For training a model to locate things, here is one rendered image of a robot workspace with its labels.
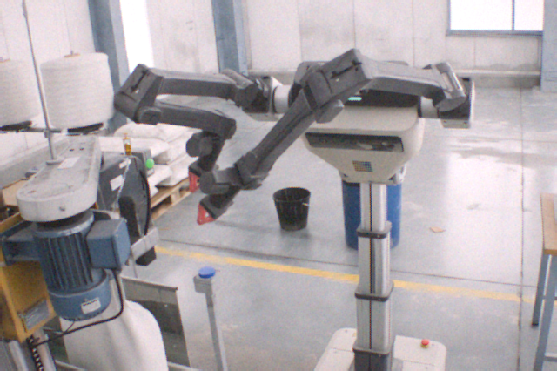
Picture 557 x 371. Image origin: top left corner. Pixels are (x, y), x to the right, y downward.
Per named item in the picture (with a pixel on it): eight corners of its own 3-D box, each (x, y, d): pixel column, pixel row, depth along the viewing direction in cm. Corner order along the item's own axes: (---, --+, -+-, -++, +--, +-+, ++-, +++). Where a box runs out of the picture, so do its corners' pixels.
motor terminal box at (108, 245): (135, 257, 134) (126, 215, 129) (126, 279, 124) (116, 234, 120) (104, 260, 134) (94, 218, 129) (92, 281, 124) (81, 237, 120)
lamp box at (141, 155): (155, 174, 177) (150, 147, 174) (147, 178, 174) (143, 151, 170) (137, 172, 180) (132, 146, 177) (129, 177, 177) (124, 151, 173)
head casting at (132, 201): (156, 228, 180) (141, 142, 169) (109, 262, 159) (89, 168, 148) (89, 219, 192) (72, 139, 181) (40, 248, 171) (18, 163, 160)
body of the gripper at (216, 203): (197, 203, 149) (211, 186, 145) (215, 190, 158) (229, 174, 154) (213, 220, 149) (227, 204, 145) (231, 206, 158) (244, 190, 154)
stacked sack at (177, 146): (207, 143, 527) (205, 129, 522) (168, 166, 469) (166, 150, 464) (170, 141, 544) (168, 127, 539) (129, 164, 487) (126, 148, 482)
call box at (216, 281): (224, 284, 198) (222, 270, 196) (213, 295, 191) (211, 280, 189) (205, 280, 201) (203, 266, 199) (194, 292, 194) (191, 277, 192)
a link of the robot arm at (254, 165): (350, 105, 112) (332, 63, 115) (329, 106, 109) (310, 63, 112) (261, 192, 146) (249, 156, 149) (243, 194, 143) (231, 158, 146)
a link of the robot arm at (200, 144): (238, 124, 161) (218, 111, 164) (213, 127, 151) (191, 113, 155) (225, 158, 166) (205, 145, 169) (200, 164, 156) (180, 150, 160)
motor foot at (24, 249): (66, 250, 131) (58, 219, 128) (32, 273, 121) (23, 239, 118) (40, 246, 134) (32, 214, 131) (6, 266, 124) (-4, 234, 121)
